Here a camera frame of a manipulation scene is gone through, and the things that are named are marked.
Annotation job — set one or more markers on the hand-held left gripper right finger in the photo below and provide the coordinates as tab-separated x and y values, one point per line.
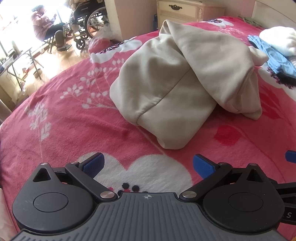
204	165

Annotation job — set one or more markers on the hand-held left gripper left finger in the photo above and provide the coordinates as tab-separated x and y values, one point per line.
93	165

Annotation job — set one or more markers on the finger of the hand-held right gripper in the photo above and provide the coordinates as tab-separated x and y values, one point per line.
291	156
288	185

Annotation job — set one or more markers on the beige hooded zip jacket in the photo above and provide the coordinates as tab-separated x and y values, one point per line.
161	81

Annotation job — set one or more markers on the beige clothes heap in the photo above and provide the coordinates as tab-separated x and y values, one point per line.
76	2

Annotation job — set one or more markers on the pink floral blanket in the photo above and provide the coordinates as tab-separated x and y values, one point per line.
69	129

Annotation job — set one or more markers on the dark knitted cloth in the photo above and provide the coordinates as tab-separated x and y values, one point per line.
286	80

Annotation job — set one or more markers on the blue cloth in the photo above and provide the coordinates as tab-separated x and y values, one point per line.
268	49

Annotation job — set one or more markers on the yellow wooden cabinet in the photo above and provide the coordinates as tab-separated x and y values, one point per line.
5	90

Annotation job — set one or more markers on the white fluffy cloth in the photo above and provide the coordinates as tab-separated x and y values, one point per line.
279	39

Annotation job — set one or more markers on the folding stool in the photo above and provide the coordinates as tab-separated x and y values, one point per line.
49	44

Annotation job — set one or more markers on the folding table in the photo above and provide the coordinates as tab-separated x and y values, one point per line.
16	60

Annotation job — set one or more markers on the clear plastic bag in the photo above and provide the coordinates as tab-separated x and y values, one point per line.
101	32

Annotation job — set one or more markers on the tall bottle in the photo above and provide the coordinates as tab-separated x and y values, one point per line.
17	46

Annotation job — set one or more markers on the cream bed headboard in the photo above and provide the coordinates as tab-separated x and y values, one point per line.
272	11

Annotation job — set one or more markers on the blue bottle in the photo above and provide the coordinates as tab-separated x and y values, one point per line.
155	22

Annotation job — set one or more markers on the black wheelchair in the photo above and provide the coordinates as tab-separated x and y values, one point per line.
81	14

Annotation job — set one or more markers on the cream nightstand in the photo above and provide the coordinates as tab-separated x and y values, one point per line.
180	9

